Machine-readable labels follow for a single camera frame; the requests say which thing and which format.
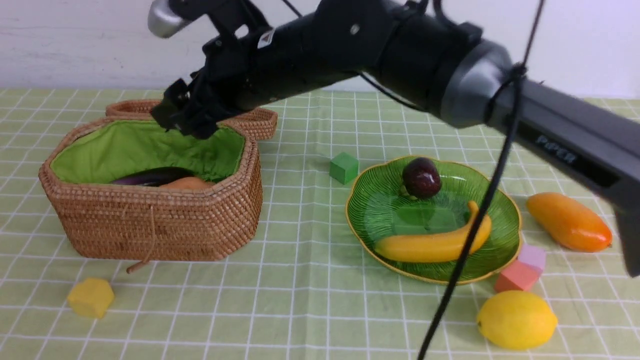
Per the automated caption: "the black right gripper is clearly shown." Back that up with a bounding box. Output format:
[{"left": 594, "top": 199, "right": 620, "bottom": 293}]
[{"left": 150, "top": 10, "right": 361, "bottom": 140}]

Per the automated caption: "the purple toy eggplant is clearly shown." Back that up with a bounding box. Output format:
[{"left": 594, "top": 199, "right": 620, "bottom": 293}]
[{"left": 109, "top": 166, "right": 195, "bottom": 187}]

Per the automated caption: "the brown toy potato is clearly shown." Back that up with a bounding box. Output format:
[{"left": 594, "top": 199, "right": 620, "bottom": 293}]
[{"left": 160, "top": 177, "right": 216, "bottom": 191}]

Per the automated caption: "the dark purple toy mangosteen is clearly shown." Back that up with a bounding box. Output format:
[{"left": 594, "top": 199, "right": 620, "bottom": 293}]
[{"left": 400, "top": 157, "right": 442, "bottom": 200}]

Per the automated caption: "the yellow toy banana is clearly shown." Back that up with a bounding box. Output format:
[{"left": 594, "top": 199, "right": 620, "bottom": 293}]
[{"left": 374, "top": 201, "right": 480, "bottom": 264}]

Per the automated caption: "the yellow toy lemon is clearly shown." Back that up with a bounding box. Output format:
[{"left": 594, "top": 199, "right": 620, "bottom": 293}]
[{"left": 476, "top": 291, "right": 558, "bottom": 351}]

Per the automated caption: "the orange toy mango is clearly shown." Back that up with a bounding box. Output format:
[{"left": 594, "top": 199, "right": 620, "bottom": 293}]
[{"left": 525, "top": 192, "right": 613, "bottom": 253}]

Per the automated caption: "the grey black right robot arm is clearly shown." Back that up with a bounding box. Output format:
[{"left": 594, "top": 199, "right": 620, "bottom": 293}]
[{"left": 147, "top": 0, "right": 640, "bottom": 277}]

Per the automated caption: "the woven wicker basket lid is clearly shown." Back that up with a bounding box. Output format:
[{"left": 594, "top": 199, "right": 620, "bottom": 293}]
[{"left": 105, "top": 99, "right": 278, "bottom": 141}]

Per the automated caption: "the woven wicker basket green lining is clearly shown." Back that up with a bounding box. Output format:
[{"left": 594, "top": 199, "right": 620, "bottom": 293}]
[{"left": 38, "top": 116, "right": 264, "bottom": 262}]

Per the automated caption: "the green foam cube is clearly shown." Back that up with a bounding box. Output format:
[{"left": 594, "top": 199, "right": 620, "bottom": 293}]
[{"left": 329, "top": 152, "right": 360, "bottom": 185}]

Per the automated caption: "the yellow foam block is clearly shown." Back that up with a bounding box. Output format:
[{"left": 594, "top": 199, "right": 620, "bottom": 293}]
[{"left": 66, "top": 277, "right": 115, "bottom": 319}]

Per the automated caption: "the green checkered tablecloth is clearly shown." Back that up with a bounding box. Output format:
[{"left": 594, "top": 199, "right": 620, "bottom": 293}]
[{"left": 0, "top": 88, "right": 640, "bottom": 360}]

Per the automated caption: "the green glass leaf plate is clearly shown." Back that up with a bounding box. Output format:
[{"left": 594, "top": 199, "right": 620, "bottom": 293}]
[{"left": 345, "top": 155, "right": 524, "bottom": 285}]

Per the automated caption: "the pink foam cube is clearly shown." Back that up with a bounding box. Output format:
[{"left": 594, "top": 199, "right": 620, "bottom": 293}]
[{"left": 494, "top": 260, "right": 540, "bottom": 293}]

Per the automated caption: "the lilac foam cube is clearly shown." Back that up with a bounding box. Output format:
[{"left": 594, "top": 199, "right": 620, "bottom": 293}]
[{"left": 518, "top": 243, "right": 547, "bottom": 275}]

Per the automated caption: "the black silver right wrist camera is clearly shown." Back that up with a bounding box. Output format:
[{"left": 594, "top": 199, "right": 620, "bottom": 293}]
[{"left": 147, "top": 0, "right": 271, "bottom": 51}]

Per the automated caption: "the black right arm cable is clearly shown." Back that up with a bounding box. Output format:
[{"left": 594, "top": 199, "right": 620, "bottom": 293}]
[{"left": 280, "top": 0, "right": 546, "bottom": 360}]

